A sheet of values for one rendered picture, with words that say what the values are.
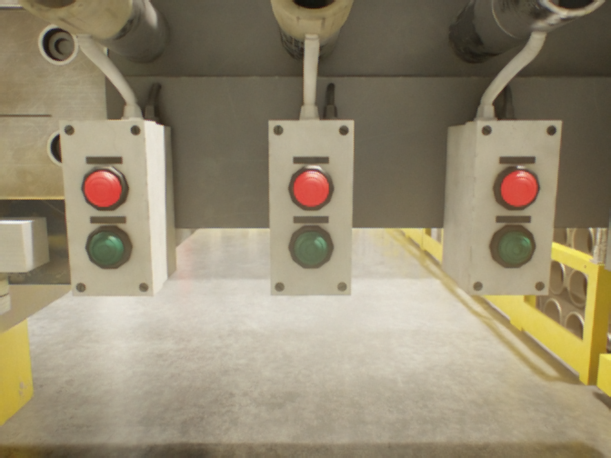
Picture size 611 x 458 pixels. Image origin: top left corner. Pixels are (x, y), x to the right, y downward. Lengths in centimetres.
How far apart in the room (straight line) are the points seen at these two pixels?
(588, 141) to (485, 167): 16
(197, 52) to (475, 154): 30
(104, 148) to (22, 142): 18
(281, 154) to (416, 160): 16
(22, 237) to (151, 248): 14
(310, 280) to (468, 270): 14
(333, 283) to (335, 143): 12
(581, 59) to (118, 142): 47
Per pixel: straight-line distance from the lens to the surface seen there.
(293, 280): 44
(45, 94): 61
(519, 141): 46
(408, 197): 53
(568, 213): 59
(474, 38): 51
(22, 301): 103
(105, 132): 45
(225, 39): 56
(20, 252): 54
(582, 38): 63
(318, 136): 42
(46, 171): 61
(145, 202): 44
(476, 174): 45
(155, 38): 53
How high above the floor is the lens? 74
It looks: 9 degrees down
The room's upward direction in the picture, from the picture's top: straight up
